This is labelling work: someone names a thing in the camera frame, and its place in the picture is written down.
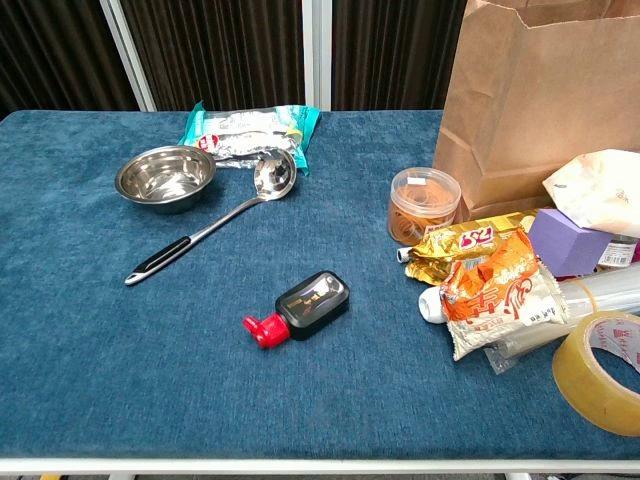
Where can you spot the white paper tube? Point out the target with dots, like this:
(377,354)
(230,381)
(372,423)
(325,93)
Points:
(402,255)

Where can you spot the cream paper pouch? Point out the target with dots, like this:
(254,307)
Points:
(600,190)

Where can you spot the small white bottle green print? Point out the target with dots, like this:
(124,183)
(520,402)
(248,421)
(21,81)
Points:
(430,305)

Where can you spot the stainless steel bowl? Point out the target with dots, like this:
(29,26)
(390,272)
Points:
(165,202)

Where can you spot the brown paper bag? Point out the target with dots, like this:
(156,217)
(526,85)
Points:
(525,100)

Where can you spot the small clear plastic jar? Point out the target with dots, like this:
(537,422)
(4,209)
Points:
(620,250)

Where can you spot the purple foam cube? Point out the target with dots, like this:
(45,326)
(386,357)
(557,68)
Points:
(565,242)

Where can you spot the dark pleated curtain panel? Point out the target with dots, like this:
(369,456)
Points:
(390,50)
(215,50)
(50,50)

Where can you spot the brown tape roll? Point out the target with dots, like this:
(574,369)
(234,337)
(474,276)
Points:
(575,380)

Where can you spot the orange snack packet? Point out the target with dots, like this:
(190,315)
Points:
(500,300)

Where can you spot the black red car key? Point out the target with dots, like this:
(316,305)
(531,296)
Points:
(310,305)

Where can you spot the clear jar of rubber bands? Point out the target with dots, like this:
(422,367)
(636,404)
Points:
(422,200)

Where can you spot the gold biscuit packet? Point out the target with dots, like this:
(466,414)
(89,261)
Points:
(450,245)

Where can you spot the teal plastic food packet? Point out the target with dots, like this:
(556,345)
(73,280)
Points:
(240,125)

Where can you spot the white partition frame post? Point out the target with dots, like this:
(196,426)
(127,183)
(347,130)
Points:
(128,55)
(316,50)

